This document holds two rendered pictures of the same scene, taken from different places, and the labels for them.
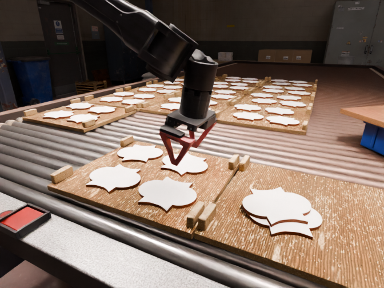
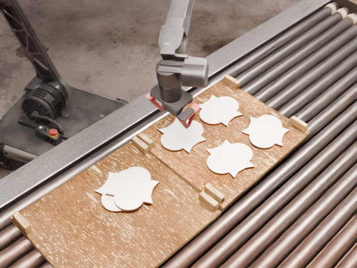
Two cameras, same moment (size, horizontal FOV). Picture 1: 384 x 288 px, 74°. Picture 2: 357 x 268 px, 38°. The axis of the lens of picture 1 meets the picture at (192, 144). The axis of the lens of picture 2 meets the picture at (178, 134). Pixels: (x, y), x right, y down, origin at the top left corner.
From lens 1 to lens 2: 1.47 m
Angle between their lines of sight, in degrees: 85
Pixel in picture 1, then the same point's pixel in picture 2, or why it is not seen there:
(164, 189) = (186, 133)
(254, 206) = (136, 172)
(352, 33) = not seen: outside the picture
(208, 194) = (171, 159)
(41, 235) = not seen: hidden behind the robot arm
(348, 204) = (113, 244)
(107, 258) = (139, 107)
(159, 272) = (118, 124)
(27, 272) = not seen: hidden behind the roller
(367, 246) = (74, 217)
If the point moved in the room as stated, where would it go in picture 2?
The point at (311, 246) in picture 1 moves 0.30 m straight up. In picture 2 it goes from (91, 189) to (82, 106)
